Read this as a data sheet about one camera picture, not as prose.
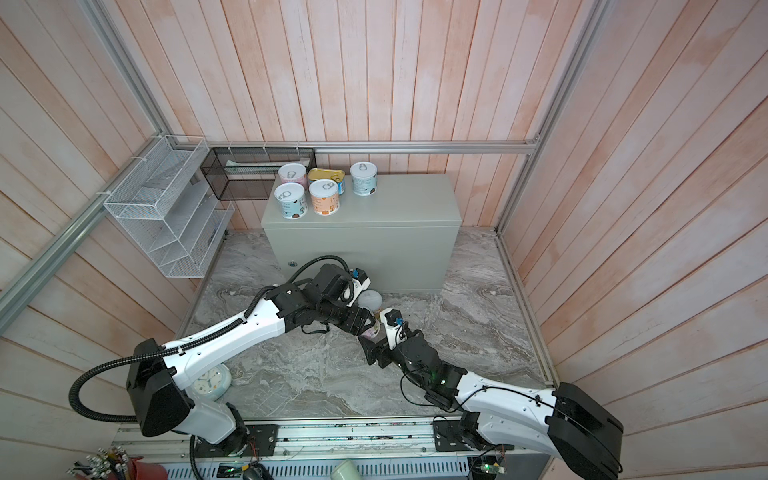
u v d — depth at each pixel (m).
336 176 0.80
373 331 0.75
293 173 0.78
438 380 0.61
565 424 0.43
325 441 0.75
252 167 0.88
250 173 1.04
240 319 0.48
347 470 0.64
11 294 0.51
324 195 0.73
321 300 0.58
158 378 0.41
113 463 0.56
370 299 0.90
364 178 0.78
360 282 0.70
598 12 0.68
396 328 0.66
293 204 0.72
